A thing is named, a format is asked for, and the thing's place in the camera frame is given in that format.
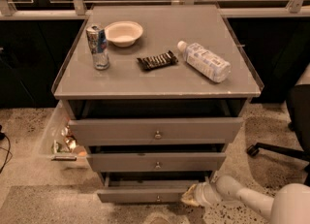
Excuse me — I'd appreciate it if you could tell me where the grey bottom drawer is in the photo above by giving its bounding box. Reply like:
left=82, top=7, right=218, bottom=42
left=97, top=171, right=212, bottom=204

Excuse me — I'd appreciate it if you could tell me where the grey drawer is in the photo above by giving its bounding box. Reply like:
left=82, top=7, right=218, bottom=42
left=68, top=99, right=245, bottom=146
left=88, top=144, right=226, bottom=173
left=97, top=171, right=212, bottom=204

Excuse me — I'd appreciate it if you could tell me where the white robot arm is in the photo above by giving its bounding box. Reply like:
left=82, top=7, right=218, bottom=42
left=181, top=176, right=310, bottom=224

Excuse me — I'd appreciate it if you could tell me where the grey top drawer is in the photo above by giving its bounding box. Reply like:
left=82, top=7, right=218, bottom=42
left=68, top=99, right=245, bottom=146

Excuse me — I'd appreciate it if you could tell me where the grey middle drawer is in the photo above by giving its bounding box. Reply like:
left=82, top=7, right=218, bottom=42
left=88, top=144, right=226, bottom=173

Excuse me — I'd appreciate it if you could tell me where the grey drawer cabinet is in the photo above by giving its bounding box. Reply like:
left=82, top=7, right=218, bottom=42
left=51, top=4, right=264, bottom=187

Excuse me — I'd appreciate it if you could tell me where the white plastic bottle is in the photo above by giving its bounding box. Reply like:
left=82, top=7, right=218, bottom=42
left=177, top=41, right=232, bottom=83

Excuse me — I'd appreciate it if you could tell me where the clear plastic storage bin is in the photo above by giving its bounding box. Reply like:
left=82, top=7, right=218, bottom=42
left=38, top=101, right=88, bottom=169

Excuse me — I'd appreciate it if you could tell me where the dark striped snack bar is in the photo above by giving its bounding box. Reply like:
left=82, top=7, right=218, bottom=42
left=138, top=50, right=178, bottom=71

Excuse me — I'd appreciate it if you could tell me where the black office chair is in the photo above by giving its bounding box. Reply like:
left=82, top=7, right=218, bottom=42
left=246, top=84, right=310, bottom=186

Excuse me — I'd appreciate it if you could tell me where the silver blue drink can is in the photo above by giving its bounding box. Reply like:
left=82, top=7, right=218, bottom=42
left=86, top=24, right=109, bottom=70

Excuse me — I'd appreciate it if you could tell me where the black floor cable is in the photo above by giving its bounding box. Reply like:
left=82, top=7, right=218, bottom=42
left=0, top=124, right=14, bottom=175

